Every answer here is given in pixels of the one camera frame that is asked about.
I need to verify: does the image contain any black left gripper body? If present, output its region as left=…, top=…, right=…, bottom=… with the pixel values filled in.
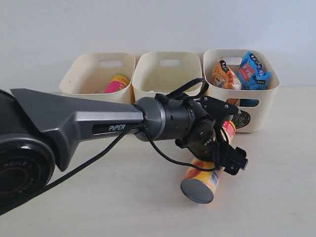
left=175, top=120, right=248, bottom=175

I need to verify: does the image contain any yellow chips can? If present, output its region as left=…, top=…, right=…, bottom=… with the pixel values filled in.
left=180, top=121, right=236, bottom=204

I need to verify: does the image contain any orange noodle snack bag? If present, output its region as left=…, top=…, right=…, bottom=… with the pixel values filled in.
left=211, top=59, right=242, bottom=90

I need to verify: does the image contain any blue black snack bag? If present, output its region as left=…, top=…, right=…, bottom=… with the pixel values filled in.
left=237, top=51, right=273, bottom=90

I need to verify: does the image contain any pink chips can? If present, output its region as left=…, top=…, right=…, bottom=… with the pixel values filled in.
left=104, top=75, right=130, bottom=93

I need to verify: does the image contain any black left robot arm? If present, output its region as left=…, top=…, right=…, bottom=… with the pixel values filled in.
left=0, top=89, right=248, bottom=214

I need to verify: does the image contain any cream bin circle mark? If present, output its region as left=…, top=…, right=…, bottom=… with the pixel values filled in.
left=203, top=49, right=279, bottom=133

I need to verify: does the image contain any cream bin square mark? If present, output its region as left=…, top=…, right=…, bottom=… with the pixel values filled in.
left=132, top=51, right=202, bottom=100

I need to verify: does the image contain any cream bin triangle mark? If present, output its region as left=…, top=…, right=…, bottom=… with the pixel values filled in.
left=59, top=52, right=136, bottom=104

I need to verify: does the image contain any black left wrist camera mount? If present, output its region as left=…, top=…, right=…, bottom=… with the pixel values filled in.
left=200, top=96, right=239, bottom=123

